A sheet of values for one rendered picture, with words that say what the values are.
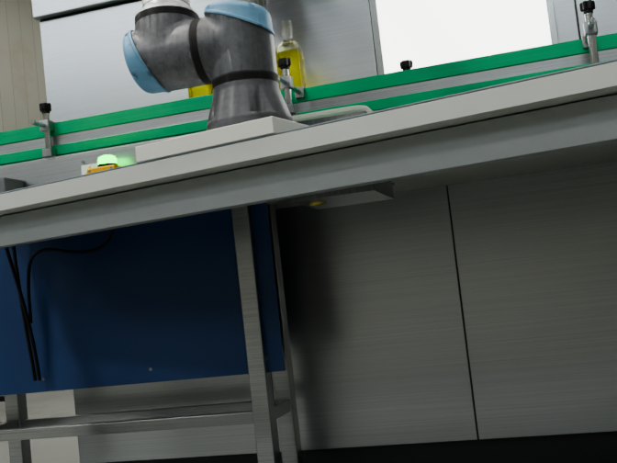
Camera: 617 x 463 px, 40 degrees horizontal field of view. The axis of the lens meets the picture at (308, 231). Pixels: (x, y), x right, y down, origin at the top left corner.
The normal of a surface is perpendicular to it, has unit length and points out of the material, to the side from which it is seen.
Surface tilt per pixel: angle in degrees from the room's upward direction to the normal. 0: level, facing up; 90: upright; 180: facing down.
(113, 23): 90
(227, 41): 91
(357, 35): 90
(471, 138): 90
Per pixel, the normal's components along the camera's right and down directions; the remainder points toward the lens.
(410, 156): -0.47, -0.01
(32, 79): 0.87, -0.13
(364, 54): -0.26, -0.04
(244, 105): -0.09, -0.36
